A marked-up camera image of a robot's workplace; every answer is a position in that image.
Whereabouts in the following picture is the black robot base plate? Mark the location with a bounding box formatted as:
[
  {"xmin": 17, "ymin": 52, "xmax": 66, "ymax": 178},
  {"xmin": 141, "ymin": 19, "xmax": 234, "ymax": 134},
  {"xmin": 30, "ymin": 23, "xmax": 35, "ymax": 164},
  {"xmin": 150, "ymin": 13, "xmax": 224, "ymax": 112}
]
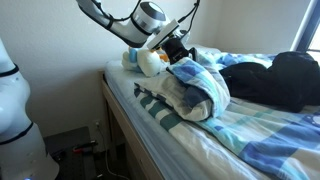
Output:
[{"xmin": 43, "ymin": 125, "xmax": 98, "ymax": 180}]

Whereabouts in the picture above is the red handled clamp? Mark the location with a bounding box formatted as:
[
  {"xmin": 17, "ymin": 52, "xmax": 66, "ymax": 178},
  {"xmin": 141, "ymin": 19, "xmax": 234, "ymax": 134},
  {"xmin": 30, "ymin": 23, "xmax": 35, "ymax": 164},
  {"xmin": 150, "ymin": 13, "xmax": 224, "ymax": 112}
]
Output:
[{"xmin": 72, "ymin": 139, "xmax": 99, "ymax": 155}]

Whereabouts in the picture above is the dark window frame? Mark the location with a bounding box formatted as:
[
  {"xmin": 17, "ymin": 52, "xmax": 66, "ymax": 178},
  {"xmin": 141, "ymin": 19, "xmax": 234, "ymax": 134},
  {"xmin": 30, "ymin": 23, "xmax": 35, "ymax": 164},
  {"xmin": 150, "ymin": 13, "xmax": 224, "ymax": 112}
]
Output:
[{"xmin": 291, "ymin": 0, "xmax": 320, "ymax": 63}]

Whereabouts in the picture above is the pale blue pillow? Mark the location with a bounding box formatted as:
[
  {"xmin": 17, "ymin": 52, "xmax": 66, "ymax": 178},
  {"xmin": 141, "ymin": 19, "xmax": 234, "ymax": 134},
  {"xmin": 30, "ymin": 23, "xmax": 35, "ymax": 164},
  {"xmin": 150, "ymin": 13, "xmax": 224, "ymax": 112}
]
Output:
[{"xmin": 186, "ymin": 43, "xmax": 223, "ymax": 57}]

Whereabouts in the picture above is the blue plaid duvet cover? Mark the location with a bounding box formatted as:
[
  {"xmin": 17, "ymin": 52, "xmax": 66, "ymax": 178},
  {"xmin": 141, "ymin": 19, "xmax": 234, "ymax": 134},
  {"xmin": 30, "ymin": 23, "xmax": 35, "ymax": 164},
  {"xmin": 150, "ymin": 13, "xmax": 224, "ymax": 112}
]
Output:
[{"xmin": 133, "ymin": 49, "xmax": 320, "ymax": 180}]

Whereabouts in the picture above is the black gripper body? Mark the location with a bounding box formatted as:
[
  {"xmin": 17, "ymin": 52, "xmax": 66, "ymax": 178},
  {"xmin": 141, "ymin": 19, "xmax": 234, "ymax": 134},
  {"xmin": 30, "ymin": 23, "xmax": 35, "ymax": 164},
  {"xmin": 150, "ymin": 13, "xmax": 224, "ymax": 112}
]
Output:
[{"xmin": 162, "ymin": 37, "xmax": 191, "ymax": 64}]

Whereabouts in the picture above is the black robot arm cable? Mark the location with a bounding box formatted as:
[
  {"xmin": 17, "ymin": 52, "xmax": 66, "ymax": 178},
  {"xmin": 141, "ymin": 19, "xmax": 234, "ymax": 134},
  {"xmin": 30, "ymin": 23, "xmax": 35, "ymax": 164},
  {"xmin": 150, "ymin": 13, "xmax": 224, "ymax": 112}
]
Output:
[{"xmin": 89, "ymin": 0, "xmax": 201, "ymax": 34}]

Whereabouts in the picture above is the mattress with light blue sheet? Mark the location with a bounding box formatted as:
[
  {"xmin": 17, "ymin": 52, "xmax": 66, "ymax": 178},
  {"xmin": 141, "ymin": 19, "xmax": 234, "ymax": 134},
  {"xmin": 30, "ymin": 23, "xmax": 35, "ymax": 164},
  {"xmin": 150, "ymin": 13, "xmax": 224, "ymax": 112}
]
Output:
[{"xmin": 103, "ymin": 59, "xmax": 214, "ymax": 180}]

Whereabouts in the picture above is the black clothing pile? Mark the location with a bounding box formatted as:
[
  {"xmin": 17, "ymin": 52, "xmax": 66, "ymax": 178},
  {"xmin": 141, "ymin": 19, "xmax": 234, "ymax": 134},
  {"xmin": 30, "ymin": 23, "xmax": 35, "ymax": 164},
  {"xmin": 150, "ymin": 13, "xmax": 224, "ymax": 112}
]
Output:
[{"xmin": 219, "ymin": 50, "xmax": 320, "ymax": 114}]

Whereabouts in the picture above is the light wooden bed frame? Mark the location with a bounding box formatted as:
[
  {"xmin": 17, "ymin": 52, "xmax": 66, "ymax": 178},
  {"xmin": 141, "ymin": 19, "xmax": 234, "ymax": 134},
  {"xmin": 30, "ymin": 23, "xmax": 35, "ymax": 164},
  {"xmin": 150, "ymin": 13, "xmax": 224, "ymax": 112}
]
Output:
[{"xmin": 99, "ymin": 71, "xmax": 164, "ymax": 180}]

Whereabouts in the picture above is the white floor cable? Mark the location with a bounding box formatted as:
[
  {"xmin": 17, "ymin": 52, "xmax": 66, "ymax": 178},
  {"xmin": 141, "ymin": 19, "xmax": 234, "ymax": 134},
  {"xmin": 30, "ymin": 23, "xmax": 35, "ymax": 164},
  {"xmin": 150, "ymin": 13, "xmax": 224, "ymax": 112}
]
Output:
[{"xmin": 96, "ymin": 123, "xmax": 131, "ymax": 180}]

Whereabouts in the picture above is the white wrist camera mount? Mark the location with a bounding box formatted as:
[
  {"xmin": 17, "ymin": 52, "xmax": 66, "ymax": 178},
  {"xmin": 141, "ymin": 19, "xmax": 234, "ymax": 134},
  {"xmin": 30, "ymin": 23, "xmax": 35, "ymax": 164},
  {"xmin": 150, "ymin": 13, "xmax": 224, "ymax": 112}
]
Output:
[{"xmin": 146, "ymin": 19, "xmax": 191, "ymax": 51}]

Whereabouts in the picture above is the white stuffed duck toy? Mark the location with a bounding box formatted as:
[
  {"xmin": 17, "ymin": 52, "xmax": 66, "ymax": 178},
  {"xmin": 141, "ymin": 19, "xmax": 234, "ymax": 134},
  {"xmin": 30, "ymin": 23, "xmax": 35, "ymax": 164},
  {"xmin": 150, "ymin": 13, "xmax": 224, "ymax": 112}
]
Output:
[{"xmin": 121, "ymin": 46, "xmax": 169, "ymax": 78}]

